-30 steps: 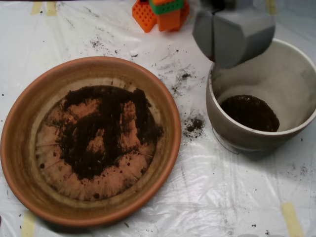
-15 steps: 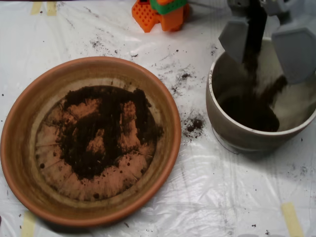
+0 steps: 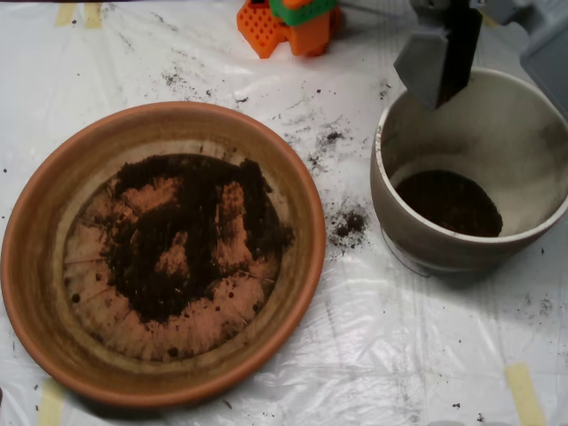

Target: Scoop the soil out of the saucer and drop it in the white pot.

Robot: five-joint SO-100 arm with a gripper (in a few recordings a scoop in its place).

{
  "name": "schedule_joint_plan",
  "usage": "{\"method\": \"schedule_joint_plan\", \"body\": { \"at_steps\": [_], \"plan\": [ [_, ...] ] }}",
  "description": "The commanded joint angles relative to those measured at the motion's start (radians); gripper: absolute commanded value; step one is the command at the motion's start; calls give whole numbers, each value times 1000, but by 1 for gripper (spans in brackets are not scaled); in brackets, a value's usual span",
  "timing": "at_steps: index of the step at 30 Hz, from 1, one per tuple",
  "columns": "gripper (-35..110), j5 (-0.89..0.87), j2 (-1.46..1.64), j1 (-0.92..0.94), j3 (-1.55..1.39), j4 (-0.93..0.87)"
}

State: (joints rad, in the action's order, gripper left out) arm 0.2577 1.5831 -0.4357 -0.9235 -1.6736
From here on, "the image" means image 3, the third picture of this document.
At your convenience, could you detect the white ceramic plant pot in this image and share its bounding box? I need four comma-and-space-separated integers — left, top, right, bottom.
370, 65, 568, 274

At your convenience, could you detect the clear plastic cover sheet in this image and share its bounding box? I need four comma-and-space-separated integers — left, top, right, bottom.
0, 0, 568, 426

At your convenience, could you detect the dark potting soil pile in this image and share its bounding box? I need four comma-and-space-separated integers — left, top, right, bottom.
104, 154, 296, 325

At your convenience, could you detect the orange and green robot base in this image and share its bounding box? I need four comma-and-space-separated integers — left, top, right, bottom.
236, 0, 343, 59

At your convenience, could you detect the dark potting soil layer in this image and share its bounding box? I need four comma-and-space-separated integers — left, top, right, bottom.
394, 170, 504, 239

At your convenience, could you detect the terracotta clay saucer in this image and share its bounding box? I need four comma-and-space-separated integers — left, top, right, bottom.
0, 100, 327, 409

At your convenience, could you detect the beige masking tape strip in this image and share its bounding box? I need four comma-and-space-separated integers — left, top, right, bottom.
505, 362, 547, 426
83, 3, 103, 30
37, 379, 67, 426
55, 3, 75, 28

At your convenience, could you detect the small spilled soil clump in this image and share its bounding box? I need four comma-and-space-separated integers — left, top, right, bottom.
330, 208, 369, 243

